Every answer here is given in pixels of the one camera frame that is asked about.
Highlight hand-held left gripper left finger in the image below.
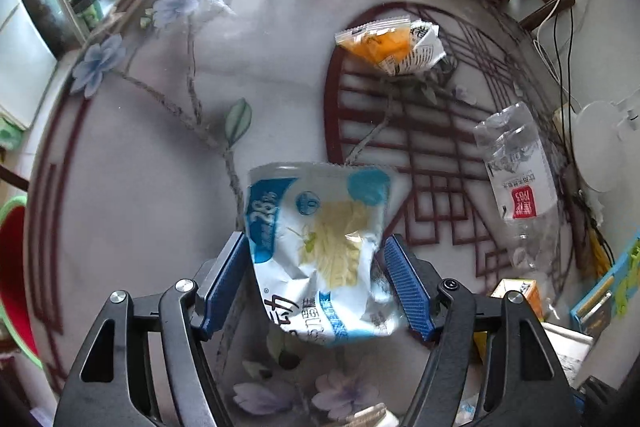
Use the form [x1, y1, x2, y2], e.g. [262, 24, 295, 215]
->
[52, 231, 251, 427]

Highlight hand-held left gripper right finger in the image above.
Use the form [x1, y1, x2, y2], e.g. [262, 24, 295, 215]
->
[382, 234, 586, 427]

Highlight white blue snack wrapper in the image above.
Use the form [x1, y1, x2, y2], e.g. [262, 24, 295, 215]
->
[244, 161, 405, 348]

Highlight small yellow carton box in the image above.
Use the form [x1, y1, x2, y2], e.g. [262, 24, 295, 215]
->
[490, 278, 545, 320]

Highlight crushed clear plastic bottle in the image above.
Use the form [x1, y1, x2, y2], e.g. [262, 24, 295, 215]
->
[474, 102, 566, 303]

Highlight red bucket with green rim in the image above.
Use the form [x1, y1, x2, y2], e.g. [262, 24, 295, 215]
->
[0, 194, 46, 370]

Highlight orange snack wrapper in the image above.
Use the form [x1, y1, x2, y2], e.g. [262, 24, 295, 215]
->
[335, 17, 447, 78]

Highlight black trash bin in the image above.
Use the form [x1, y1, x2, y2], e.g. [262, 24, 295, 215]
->
[70, 0, 106, 28]

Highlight white paper sheets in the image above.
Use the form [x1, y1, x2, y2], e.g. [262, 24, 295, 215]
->
[542, 322, 596, 390]

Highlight blue box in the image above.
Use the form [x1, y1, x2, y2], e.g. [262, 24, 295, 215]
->
[570, 229, 640, 338]

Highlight wooden table with floral cover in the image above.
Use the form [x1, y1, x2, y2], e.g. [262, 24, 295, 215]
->
[22, 0, 601, 427]

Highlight white fan base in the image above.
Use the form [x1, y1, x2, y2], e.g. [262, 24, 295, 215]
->
[570, 99, 640, 192]

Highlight white refrigerator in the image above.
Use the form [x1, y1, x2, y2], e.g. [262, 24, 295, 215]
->
[0, 0, 58, 130]

